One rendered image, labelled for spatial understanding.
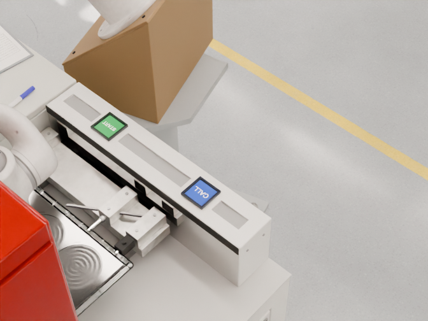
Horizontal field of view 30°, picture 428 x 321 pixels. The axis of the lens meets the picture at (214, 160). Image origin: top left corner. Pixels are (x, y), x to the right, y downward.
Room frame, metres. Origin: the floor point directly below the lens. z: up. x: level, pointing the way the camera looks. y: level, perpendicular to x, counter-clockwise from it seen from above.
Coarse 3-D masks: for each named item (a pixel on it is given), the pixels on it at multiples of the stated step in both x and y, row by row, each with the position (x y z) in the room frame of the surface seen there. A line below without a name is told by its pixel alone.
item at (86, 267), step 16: (32, 192) 0.99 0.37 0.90; (48, 208) 0.95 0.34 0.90; (64, 224) 0.91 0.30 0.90; (64, 240) 0.87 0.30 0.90; (80, 240) 0.87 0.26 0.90; (64, 256) 0.83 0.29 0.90; (80, 256) 0.83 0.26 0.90; (96, 256) 0.83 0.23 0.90; (112, 256) 0.83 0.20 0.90; (64, 272) 0.80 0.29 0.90; (80, 272) 0.80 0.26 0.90; (96, 272) 0.80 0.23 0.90; (112, 272) 0.79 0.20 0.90; (80, 288) 0.76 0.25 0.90; (96, 288) 0.76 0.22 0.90
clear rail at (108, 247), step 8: (40, 192) 0.99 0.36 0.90; (48, 200) 0.97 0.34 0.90; (56, 200) 0.97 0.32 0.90; (56, 208) 0.95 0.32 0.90; (64, 208) 0.94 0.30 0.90; (72, 216) 0.92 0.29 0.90; (80, 224) 0.90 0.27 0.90; (88, 232) 0.89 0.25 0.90; (96, 240) 0.87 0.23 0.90; (104, 240) 0.87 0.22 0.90; (104, 248) 0.85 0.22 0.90; (112, 248) 0.85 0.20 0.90; (120, 256) 0.83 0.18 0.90
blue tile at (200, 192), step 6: (192, 186) 0.95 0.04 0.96; (198, 186) 0.95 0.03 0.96; (204, 186) 0.95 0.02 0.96; (186, 192) 0.93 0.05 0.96; (192, 192) 0.93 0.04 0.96; (198, 192) 0.93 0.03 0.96; (204, 192) 0.93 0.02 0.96; (210, 192) 0.93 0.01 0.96; (216, 192) 0.93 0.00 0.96; (192, 198) 0.92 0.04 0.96; (198, 198) 0.92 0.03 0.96; (204, 198) 0.92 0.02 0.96
